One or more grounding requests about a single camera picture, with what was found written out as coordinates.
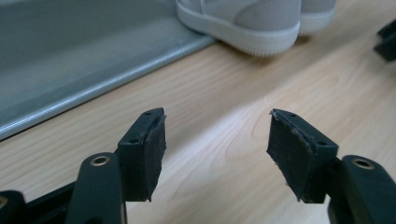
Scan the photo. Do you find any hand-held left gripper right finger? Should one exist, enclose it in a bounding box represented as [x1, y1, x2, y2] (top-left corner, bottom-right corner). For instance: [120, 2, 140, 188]
[266, 108, 340, 204]

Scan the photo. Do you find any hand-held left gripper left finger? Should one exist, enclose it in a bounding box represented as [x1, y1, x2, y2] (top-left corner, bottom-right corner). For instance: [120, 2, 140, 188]
[117, 107, 167, 203]

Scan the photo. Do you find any white sneaker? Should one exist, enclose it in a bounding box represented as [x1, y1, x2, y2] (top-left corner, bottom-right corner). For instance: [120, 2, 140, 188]
[298, 0, 338, 36]
[175, 0, 302, 58]

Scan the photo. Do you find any grey shoe rack with metal poles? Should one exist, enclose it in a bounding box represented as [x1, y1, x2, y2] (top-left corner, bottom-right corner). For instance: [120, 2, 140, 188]
[0, 0, 217, 142]

